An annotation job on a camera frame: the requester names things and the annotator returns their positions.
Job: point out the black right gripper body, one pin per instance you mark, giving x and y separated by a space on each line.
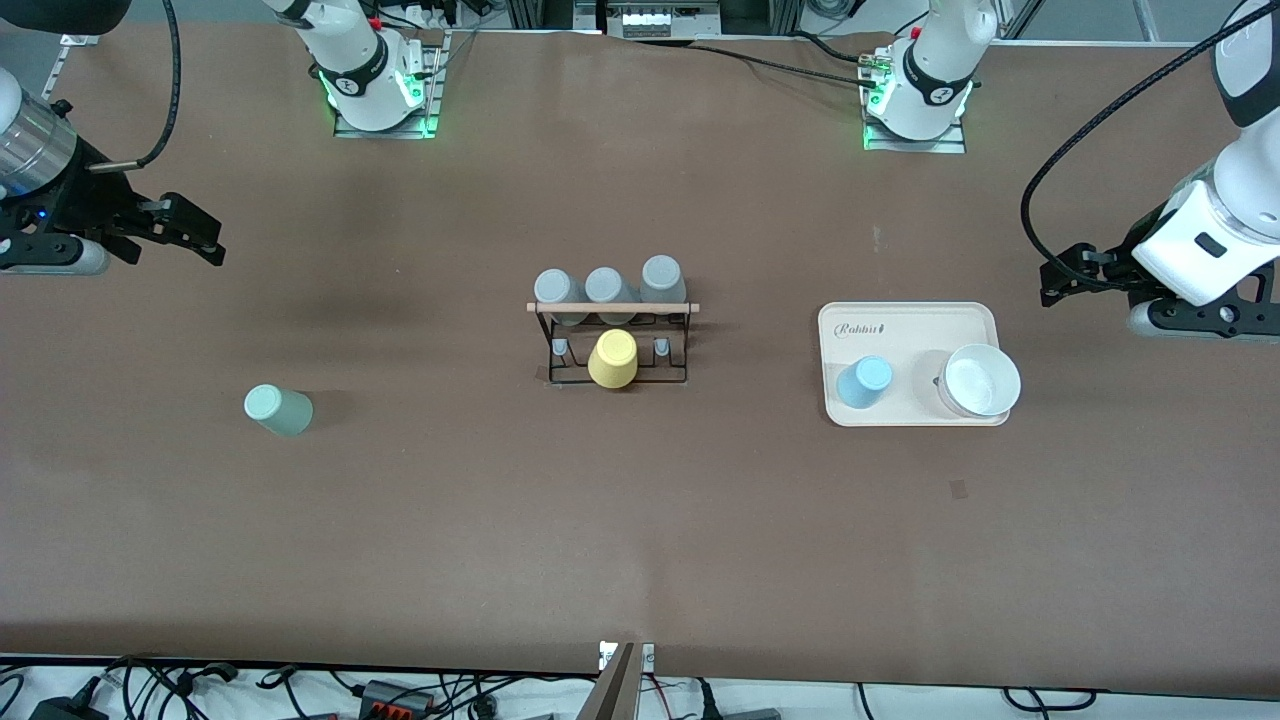
88 198

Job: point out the black power adapter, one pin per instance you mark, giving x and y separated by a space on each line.
70 708

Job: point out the camera mount post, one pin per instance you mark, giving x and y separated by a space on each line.
612 690

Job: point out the pale green cup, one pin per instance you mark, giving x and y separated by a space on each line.
280 410

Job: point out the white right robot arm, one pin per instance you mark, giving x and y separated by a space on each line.
350 50

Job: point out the yellow cup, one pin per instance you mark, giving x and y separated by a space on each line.
612 362

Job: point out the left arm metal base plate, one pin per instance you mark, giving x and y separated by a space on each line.
950 146

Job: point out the white power strip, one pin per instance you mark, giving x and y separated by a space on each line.
660 18

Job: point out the black orange connector box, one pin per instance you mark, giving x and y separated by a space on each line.
395 697

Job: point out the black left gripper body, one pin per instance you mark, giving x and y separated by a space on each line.
1127 259

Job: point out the grey cup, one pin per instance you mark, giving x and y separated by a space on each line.
558 292
662 275
606 284

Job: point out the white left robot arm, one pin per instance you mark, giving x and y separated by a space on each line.
940 60

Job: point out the white bowl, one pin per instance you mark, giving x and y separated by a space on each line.
982 381

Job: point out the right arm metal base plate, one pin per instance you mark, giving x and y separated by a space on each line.
400 132

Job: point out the light blue cup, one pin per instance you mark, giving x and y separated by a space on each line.
864 384

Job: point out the beige plastic tray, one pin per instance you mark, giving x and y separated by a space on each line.
900 330

